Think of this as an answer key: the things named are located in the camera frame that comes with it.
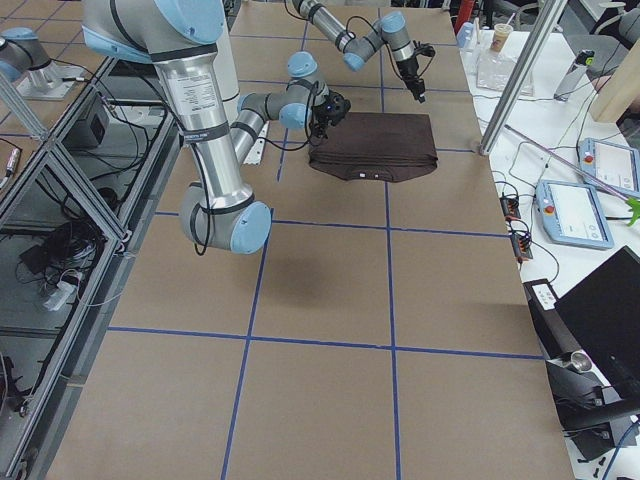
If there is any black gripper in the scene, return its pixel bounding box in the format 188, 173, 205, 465
310, 102, 340, 140
398, 56, 426, 103

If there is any dark brown t-shirt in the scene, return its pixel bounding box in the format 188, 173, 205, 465
309, 112, 438, 183

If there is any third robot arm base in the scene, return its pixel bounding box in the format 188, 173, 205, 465
1, 27, 84, 101

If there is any blue bottle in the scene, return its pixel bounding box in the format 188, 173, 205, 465
456, 21, 476, 50

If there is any red cylinder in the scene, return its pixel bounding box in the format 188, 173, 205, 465
455, 0, 475, 32

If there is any iced drink cup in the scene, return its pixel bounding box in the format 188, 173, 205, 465
490, 14, 515, 53

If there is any black orange connector strip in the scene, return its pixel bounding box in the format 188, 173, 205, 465
496, 180, 533, 265

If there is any near teach pendant tablet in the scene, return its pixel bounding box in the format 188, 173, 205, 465
535, 180, 614, 250

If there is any teach pendant tablet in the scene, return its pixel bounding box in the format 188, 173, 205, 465
535, 180, 614, 250
579, 138, 639, 197

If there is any far teach pendant tablet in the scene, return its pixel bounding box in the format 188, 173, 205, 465
579, 138, 639, 197

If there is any reacher grabber stick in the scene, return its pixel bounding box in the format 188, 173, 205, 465
504, 124, 640, 226

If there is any black laptop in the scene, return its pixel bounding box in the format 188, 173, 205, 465
556, 246, 639, 398

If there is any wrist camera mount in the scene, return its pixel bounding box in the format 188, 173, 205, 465
414, 41, 436, 58
319, 90, 351, 126

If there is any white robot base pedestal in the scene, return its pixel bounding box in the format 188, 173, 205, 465
214, 0, 274, 166

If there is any aluminium frame post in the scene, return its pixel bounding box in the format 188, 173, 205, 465
479, 0, 568, 155

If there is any aluminium frame rack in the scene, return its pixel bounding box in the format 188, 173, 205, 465
1, 60, 179, 479

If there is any black camera stand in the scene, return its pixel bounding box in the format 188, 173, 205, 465
523, 279, 639, 461

